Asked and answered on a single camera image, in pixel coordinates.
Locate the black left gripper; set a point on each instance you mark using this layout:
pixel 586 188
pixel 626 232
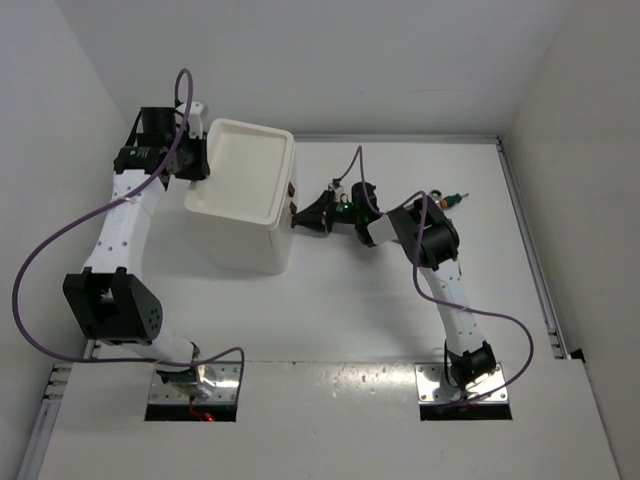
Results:
pixel 201 170

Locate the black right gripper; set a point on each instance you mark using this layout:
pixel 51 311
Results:
pixel 319 216

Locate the green handle screwdriver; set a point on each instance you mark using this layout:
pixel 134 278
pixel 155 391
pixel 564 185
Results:
pixel 450 201

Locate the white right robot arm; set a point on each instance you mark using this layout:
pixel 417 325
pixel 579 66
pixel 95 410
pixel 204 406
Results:
pixel 431 244

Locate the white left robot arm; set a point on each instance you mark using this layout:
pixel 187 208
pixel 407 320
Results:
pixel 108 298

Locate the white drawer cabinet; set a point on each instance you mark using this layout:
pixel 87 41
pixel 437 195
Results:
pixel 239 217

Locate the long silver ratchet wrench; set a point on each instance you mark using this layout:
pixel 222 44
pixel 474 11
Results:
pixel 437 195

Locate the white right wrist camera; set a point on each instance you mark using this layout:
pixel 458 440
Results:
pixel 338 191

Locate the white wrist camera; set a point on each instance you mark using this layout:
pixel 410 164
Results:
pixel 196 120
pixel 338 191

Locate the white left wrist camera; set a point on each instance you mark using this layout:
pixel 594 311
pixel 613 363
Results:
pixel 196 120

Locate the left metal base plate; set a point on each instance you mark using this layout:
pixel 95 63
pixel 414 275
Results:
pixel 211 384

